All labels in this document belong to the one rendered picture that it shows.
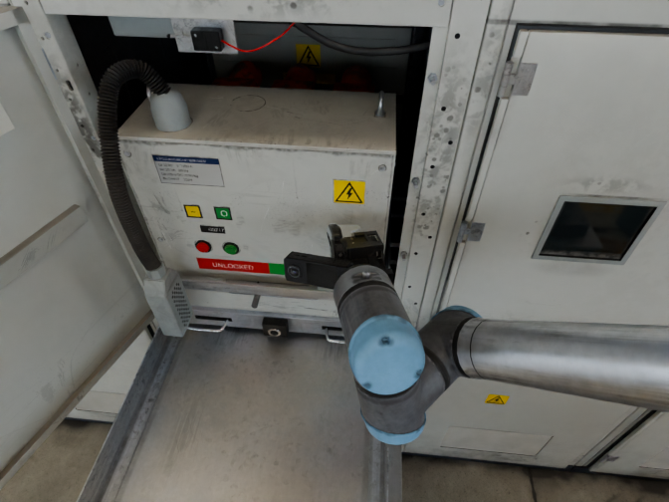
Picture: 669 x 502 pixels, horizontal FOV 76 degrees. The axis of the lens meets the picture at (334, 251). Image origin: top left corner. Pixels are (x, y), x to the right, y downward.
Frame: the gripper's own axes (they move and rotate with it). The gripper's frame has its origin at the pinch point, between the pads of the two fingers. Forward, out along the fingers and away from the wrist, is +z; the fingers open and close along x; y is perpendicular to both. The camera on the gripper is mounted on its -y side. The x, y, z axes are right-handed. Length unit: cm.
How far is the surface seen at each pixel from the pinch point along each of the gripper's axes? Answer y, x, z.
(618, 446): 94, -95, 3
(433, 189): 19.9, 6.8, -1.4
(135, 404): -45, -37, -1
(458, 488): 45, -123, 15
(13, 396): -65, -27, -4
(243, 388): -22.0, -38.7, 0.3
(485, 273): 32.8, -13.5, -1.6
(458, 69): 20.0, 28.3, -7.2
